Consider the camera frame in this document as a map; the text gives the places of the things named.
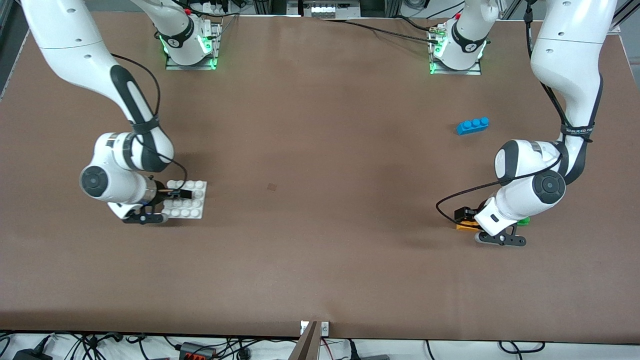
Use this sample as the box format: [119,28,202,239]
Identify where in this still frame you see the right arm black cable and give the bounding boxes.
[111,52,189,196]

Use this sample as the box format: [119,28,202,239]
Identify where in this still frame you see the white power strip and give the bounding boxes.
[301,0,362,20]

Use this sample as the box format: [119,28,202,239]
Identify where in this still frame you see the black power adapter red buttons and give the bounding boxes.
[179,342,217,360]

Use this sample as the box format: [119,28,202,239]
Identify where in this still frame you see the blue three-stud block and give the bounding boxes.
[455,116,490,136]

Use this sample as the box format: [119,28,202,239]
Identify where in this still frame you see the white studded base plate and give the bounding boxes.
[161,179,208,220]

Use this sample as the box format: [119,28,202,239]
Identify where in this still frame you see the black cable across table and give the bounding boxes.
[320,17,443,44]

